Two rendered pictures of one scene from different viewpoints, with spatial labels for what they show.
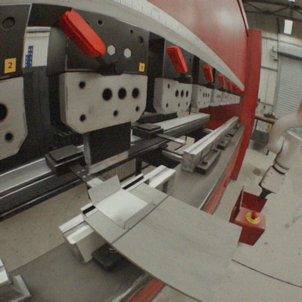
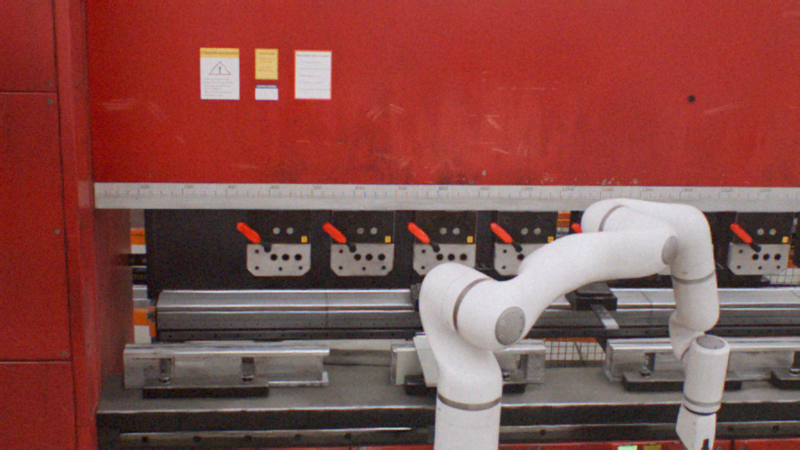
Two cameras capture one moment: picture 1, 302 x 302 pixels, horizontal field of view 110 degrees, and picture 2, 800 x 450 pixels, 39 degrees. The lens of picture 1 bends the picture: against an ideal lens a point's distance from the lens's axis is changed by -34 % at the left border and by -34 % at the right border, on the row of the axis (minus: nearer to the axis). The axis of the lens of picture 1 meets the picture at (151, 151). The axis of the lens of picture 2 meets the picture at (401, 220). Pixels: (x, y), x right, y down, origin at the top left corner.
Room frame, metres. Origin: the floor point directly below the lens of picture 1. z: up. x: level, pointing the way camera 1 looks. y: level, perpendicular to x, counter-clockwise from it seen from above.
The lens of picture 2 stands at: (-1.60, -1.78, 2.12)
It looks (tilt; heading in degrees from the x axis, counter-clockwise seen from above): 17 degrees down; 48
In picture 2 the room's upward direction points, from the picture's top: 2 degrees clockwise
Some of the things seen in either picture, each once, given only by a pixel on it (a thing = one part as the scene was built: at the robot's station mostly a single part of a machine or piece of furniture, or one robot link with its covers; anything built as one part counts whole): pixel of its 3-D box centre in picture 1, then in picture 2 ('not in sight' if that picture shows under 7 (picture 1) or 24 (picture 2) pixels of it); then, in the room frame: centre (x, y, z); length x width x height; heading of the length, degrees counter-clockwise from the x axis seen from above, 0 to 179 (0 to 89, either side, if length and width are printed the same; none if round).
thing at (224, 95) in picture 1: (219, 89); (754, 237); (0.90, -0.37, 1.26); 0.15 x 0.09 x 0.17; 145
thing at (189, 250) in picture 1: (167, 231); (456, 360); (0.19, -0.04, 1.00); 0.26 x 0.18 x 0.01; 55
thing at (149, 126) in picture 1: (160, 134); (598, 305); (0.72, -0.04, 1.01); 0.26 x 0.12 x 0.05; 55
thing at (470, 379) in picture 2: not in sight; (462, 330); (-0.20, -0.43, 1.30); 0.19 x 0.12 x 0.24; 82
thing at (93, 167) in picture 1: (109, 142); not in sight; (0.27, 0.08, 1.13); 0.10 x 0.02 x 0.10; 145
